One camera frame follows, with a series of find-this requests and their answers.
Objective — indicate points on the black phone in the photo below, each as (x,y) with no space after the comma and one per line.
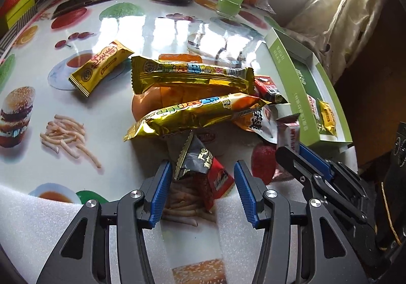
(82,3)

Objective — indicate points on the black red snack packet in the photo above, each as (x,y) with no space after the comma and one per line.
(198,163)

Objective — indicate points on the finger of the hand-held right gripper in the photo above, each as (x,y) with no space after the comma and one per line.
(291,160)
(314,158)

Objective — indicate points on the green cardboard box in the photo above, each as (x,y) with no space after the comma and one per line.
(304,80)

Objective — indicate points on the green lid glass jar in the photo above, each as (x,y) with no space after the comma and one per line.
(229,4)

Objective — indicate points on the orange foil snack packet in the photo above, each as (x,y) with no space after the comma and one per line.
(187,93)

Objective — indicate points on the small yellow snack packet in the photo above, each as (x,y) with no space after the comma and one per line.
(328,117)
(100,66)

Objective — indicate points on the long gold snack packet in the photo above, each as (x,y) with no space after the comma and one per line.
(190,73)
(190,112)

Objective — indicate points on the white pink snack packet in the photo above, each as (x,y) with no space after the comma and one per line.
(287,133)

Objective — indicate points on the white foam sheet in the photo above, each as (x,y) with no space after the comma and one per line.
(28,226)

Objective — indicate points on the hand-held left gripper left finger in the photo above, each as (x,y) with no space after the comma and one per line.
(158,190)

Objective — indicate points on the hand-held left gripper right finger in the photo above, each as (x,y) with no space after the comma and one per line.
(245,195)

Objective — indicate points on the small white red packet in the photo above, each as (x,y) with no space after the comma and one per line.
(312,106)

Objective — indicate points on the cream dotted curtain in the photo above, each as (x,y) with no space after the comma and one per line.
(342,17)

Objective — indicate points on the lime yellow box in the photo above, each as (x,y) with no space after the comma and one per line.
(20,7)

